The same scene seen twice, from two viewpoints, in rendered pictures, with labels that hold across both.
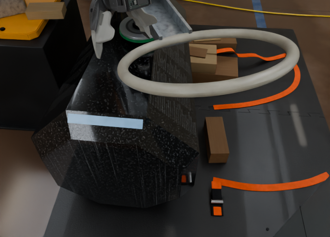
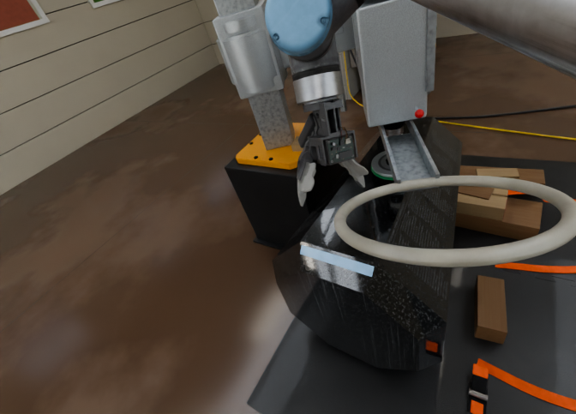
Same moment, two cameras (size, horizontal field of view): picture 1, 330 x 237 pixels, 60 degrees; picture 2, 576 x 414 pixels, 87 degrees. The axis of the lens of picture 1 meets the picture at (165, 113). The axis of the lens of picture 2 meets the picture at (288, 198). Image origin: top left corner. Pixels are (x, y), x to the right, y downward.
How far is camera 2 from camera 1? 0.16 m
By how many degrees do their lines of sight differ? 30
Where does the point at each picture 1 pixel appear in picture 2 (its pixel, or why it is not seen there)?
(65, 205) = (296, 334)
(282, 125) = not seen: outside the picture
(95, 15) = (301, 166)
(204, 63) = (486, 206)
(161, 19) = (410, 159)
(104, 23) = (309, 174)
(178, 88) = (380, 248)
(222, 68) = (515, 215)
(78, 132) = (308, 265)
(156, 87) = (357, 243)
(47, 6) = not seen: hidden behind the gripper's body
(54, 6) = not seen: hidden behind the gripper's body
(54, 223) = (283, 350)
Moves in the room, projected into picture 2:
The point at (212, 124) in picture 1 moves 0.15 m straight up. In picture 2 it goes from (487, 286) to (491, 269)
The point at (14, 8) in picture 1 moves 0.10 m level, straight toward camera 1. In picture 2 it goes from (284, 141) to (285, 148)
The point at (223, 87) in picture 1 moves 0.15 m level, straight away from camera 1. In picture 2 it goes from (433, 257) to (466, 203)
